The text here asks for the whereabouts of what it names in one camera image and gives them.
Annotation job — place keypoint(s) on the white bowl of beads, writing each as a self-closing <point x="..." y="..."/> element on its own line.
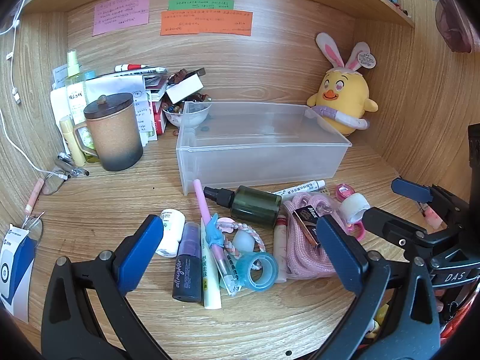
<point x="187" y="114"/>

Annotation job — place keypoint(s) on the clear plastic storage bin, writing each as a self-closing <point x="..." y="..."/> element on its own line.
<point x="262" y="161"/>

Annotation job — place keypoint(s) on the translucent white cap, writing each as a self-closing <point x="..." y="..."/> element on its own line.
<point x="243" y="240"/>

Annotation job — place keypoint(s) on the red and white marker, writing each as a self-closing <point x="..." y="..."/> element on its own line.
<point x="129" y="67"/>

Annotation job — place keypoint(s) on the pale pink lip balm stick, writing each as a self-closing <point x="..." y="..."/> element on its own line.
<point x="280" y="247"/>

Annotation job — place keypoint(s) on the brown ceramic mug with lid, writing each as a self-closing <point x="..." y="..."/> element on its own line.
<point x="112" y="135"/>

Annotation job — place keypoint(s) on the white tape roll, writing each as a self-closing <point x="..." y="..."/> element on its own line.
<point x="354" y="208"/>

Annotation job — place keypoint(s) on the brown metal lighter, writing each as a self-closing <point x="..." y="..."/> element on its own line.
<point x="307" y="225"/>

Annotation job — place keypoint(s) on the pink correction tape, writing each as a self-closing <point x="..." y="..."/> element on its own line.
<point x="345" y="192"/>

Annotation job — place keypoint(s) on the white marker pen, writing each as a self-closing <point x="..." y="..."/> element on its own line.
<point x="303" y="186"/>

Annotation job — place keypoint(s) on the pink scissors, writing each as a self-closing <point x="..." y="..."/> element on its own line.
<point x="358" y="232"/>

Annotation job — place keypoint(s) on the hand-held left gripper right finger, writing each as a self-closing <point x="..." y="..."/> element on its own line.
<point x="341" y="255"/>

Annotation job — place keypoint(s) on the pale green tube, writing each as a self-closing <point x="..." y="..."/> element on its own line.
<point x="210" y="281"/>

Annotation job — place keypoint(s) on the light green spray bottle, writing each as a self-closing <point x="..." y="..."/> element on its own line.
<point x="77" y="93"/>

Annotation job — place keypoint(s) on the thin-framed eyeglasses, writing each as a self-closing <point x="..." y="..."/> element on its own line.
<point x="52" y="183"/>

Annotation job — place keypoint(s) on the purple and black bottle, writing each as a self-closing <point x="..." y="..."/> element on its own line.
<point x="187" y="266"/>

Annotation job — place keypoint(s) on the black pens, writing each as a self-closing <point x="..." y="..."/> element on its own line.
<point x="71" y="163"/>

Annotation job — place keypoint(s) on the white card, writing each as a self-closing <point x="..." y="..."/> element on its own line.
<point x="183" y="88"/>

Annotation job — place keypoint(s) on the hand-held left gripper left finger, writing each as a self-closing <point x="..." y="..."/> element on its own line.
<point x="140" y="255"/>

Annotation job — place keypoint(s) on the white pill bottle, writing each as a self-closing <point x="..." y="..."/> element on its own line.
<point x="170" y="232"/>

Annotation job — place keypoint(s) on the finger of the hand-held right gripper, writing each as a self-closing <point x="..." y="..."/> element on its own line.
<point x="410" y="190"/>
<point x="390" y="228"/>

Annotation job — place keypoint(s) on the blue tape roll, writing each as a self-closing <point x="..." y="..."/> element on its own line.
<point x="258" y="270"/>

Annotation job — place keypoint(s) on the blue and white box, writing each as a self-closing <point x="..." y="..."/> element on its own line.
<point x="17" y="270"/>

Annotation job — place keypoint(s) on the orange paper note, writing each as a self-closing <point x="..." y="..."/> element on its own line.
<point x="206" y="22"/>

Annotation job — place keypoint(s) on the dark green spray bottle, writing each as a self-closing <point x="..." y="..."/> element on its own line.
<point x="255" y="204"/>

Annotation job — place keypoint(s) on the pile of papers and packets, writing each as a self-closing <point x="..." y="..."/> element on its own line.
<point x="123" y="82"/>

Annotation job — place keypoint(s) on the red and white box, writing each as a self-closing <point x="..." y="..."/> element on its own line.
<point x="159" y="120"/>

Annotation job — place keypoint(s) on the pink pen with blue charm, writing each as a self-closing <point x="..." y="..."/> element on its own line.
<point x="202" y="204"/>

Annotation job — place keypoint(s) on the pink paper note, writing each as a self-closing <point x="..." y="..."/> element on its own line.
<point x="120" y="13"/>

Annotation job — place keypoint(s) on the yellow chick plush toy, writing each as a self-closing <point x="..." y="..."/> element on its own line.
<point x="339" y="93"/>

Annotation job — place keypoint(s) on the green paper note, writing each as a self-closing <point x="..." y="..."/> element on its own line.
<point x="200" y="4"/>

